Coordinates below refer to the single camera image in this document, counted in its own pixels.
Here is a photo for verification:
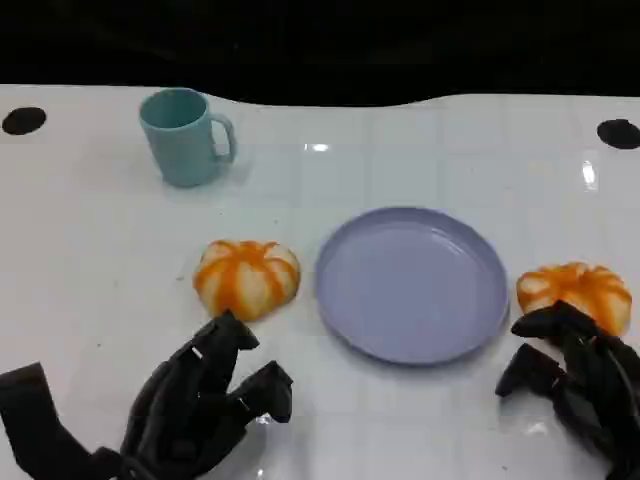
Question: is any pale green mug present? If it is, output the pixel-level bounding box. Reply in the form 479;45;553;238
138;87;237;189

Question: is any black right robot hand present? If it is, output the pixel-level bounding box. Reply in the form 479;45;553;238
495;299;640;480

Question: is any orange white toy bread roll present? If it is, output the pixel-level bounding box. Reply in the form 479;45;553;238
516;261;633;336
192;239;302;322

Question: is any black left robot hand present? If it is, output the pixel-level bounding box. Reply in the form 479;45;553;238
0;309;294;480

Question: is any black round table grommet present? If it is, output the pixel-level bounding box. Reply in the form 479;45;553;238
1;106;47;136
596;118;640;150

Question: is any lilac plate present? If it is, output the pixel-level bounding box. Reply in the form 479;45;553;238
314;206;510;366

